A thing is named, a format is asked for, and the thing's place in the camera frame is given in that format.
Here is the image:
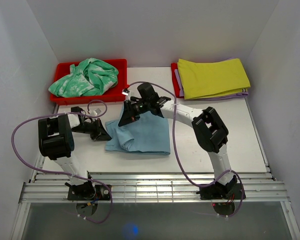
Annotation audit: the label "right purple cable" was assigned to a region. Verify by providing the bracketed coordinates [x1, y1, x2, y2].
[126, 81, 246, 219]

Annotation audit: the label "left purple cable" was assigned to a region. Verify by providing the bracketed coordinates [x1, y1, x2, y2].
[11, 99, 115, 223]

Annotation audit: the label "yellow folded trousers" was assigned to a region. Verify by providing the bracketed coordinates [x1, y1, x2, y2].
[177, 57, 251, 100]

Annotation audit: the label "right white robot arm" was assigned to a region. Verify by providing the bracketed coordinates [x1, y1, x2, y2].
[118, 82, 242, 200]

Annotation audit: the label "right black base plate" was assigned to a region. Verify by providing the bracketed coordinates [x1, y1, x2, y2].
[196, 182, 246, 200]

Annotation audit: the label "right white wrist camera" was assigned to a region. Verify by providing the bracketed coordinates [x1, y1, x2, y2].
[121, 88, 131, 97]

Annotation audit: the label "green white patterned trousers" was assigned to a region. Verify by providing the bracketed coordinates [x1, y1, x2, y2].
[48, 58, 119, 98]

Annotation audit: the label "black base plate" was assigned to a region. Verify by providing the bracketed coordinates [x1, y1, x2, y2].
[196, 182, 246, 200]
[65, 181, 110, 201]

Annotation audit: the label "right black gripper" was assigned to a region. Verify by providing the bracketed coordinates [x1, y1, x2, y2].
[118, 100, 150, 127]

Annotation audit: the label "red folded trousers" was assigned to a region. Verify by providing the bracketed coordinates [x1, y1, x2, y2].
[170, 62, 185, 99]

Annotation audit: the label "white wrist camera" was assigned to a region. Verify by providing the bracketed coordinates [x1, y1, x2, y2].
[92, 108, 103, 117]
[121, 88, 131, 97]

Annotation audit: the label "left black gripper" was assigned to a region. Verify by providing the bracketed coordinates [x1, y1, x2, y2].
[72, 118, 112, 141]

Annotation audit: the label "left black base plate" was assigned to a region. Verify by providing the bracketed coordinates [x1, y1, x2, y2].
[65, 181, 110, 201]

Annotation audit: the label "lilac folded trousers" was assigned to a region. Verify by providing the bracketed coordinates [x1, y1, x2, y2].
[174, 57, 250, 101]

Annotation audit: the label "aluminium rail frame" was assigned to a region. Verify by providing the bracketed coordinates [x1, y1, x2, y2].
[12, 99, 300, 240]

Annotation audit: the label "red plastic bin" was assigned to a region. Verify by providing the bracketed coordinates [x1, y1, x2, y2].
[48, 58, 127, 106]

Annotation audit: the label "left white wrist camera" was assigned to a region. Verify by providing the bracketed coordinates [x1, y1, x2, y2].
[92, 108, 103, 117]

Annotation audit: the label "light blue trousers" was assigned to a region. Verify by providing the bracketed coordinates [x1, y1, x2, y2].
[105, 112, 171, 156]

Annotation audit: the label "purple cable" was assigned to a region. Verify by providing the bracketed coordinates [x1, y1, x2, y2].
[126, 81, 246, 219]
[11, 99, 115, 223]

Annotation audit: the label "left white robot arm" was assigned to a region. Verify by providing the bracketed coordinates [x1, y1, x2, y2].
[38, 106, 112, 201]

